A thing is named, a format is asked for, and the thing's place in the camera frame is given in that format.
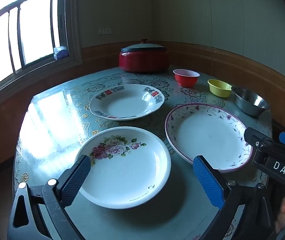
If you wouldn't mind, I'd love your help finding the stainless steel bowl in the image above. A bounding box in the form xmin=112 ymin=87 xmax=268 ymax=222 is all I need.
xmin=231 ymin=86 xmax=270 ymax=117

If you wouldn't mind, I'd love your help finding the yellow plastic bowl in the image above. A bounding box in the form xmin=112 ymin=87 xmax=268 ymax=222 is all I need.
xmin=207 ymin=79 xmax=232 ymax=98

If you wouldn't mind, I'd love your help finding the white plate red character print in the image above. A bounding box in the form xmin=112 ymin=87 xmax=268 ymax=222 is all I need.
xmin=89 ymin=84 xmax=164 ymax=120

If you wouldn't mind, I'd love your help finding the red cooking pot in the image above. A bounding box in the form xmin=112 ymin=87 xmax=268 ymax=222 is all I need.
xmin=119 ymin=47 xmax=170 ymax=73

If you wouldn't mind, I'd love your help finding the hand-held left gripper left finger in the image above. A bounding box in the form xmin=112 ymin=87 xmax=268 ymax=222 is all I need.
xmin=8 ymin=154 xmax=92 ymax=240

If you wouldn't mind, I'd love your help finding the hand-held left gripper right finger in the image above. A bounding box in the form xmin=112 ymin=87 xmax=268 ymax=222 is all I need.
xmin=193 ymin=155 xmax=278 ymax=240

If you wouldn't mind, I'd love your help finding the purple tissue pack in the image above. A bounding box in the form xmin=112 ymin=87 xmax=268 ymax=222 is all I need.
xmin=53 ymin=46 xmax=69 ymax=60

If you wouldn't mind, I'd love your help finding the red plastic bowl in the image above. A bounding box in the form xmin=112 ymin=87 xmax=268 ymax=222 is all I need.
xmin=173 ymin=69 xmax=200 ymax=88

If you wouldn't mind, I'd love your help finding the purple rim floral plate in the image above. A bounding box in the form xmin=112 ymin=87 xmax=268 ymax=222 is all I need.
xmin=165 ymin=103 xmax=253 ymax=173

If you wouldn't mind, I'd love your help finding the grey pot lid red knob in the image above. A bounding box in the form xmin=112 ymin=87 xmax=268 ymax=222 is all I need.
xmin=121 ymin=39 xmax=167 ymax=53

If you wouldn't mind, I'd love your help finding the white rose print plate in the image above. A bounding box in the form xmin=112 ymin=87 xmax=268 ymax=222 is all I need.
xmin=76 ymin=127 xmax=171 ymax=210

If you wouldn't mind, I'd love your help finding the window with metal frame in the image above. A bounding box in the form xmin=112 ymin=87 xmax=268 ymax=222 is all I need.
xmin=0 ymin=0 xmax=83 ymax=100

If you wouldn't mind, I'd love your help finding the teal floral tablecloth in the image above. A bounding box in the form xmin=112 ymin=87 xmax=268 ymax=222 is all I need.
xmin=13 ymin=67 xmax=274 ymax=240

